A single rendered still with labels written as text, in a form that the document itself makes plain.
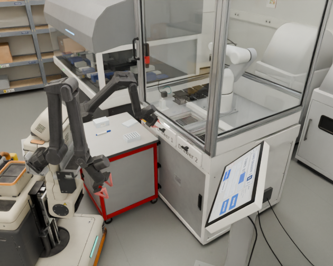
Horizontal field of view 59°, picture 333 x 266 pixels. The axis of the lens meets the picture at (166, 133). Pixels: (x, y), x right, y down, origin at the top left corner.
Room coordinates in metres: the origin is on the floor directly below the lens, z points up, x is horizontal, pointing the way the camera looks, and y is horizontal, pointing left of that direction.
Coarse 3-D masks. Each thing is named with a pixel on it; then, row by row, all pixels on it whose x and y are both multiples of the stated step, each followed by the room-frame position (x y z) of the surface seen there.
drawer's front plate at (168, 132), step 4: (156, 124) 2.14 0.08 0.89; (160, 124) 2.09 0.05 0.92; (156, 128) 2.14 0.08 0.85; (164, 128) 2.03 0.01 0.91; (168, 128) 2.00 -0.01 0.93; (160, 132) 2.09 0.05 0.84; (164, 132) 2.03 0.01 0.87; (168, 132) 1.99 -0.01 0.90; (172, 132) 1.94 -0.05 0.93; (164, 136) 2.04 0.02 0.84; (168, 136) 1.99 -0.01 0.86; (172, 136) 1.94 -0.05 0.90; (176, 136) 1.92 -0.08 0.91; (168, 140) 1.99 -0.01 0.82; (172, 140) 1.94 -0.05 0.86; (176, 140) 1.92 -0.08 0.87; (172, 144) 1.94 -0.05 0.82; (176, 144) 1.92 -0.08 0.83
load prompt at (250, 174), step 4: (256, 152) 1.32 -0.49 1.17; (252, 156) 1.31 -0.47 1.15; (256, 156) 1.27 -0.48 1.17; (252, 160) 1.26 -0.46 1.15; (252, 164) 1.22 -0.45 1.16; (248, 168) 1.21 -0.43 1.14; (252, 168) 1.18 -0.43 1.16; (248, 172) 1.17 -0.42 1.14; (252, 172) 1.14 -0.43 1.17; (248, 176) 1.13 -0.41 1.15; (252, 176) 1.11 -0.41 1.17; (248, 180) 1.09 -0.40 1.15; (252, 180) 1.07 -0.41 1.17; (248, 184) 1.06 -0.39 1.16
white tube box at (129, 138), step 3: (132, 132) 2.16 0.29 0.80; (135, 132) 2.16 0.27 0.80; (123, 135) 2.12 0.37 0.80; (126, 135) 2.12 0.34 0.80; (129, 135) 2.12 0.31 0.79; (132, 135) 2.12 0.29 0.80; (135, 135) 2.12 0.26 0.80; (138, 135) 2.12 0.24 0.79; (123, 138) 2.12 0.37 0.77; (126, 138) 2.07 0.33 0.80; (129, 138) 2.06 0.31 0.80; (132, 138) 2.07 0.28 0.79; (135, 138) 2.09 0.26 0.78; (138, 138) 2.10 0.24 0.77; (126, 141) 2.06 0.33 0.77; (129, 141) 2.06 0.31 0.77; (132, 141) 2.07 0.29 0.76
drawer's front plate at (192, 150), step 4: (180, 140) 1.85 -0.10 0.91; (184, 140) 1.82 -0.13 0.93; (180, 144) 1.84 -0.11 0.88; (184, 144) 1.80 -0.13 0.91; (188, 144) 1.77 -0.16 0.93; (192, 148) 1.72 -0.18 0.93; (188, 152) 1.76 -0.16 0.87; (192, 152) 1.72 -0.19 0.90; (196, 152) 1.68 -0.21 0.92; (188, 156) 1.76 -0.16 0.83; (192, 156) 1.71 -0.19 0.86; (196, 156) 1.68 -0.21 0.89; (200, 156) 1.64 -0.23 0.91; (192, 160) 1.71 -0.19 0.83; (200, 160) 1.65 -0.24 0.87; (196, 164) 1.67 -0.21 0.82; (200, 164) 1.65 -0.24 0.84
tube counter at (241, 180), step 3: (246, 168) 1.23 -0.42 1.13; (243, 171) 1.22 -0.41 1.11; (240, 174) 1.21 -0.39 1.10; (243, 174) 1.19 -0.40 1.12; (240, 177) 1.18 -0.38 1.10; (243, 177) 1.16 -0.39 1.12; (240, 180) 1.15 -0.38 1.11; (243, 180) 1.13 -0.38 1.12; (240, 183) 1.12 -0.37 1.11; (243, 183) 1.11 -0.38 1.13; (237, 186) 1.12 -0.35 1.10; (240, 186) 1.10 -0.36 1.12; (237, 189) 1.09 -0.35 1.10
